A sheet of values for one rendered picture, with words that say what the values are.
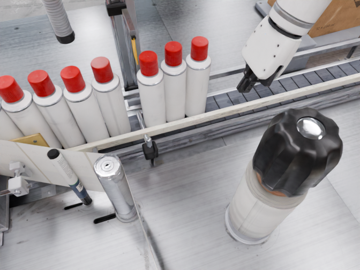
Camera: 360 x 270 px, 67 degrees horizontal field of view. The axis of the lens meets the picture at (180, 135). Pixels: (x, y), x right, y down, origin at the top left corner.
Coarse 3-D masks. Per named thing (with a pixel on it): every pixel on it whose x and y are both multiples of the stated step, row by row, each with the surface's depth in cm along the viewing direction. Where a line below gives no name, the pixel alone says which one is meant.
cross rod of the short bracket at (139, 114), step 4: (136, 112) 63; (140, 112) 63; (140, 116) 62; (140, 120) 62; (140, 124) 61; (144, 124) 61; (140, 128) 61; (144, 128) 60; (144, 136) 59; (148, 136) 60; (144, 140) 59
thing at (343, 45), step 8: (352, 40) 71; (320, 48) 69; (328, 48) 69; (336, 48) 70; (296, 56) 67; (304, 56) 68; (216, 72) 64; (224, 72) 64; (232, 72) 64; (240, 72) 65; (128, 96) 60; (136, 96) 60
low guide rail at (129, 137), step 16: (336, 80) 69; (352, 80) 70; (272, 96) 66; (288, 96) 66; (208, 112) 63; (224, 112) 63; (160, 128) 60; (176, 128) 62; (96, 144) 57; (112, 144) 59
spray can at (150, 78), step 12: (144, 60) 47; (156, 60) 48; (144, 72) 49; (156, 72) 50; (144, 84) 50; (156, 84) 51; (144, 96) 53; (156, 96) 53; (144, 108) 57; (156, 108) 56; (144, 120) 61; (156, 120) 59
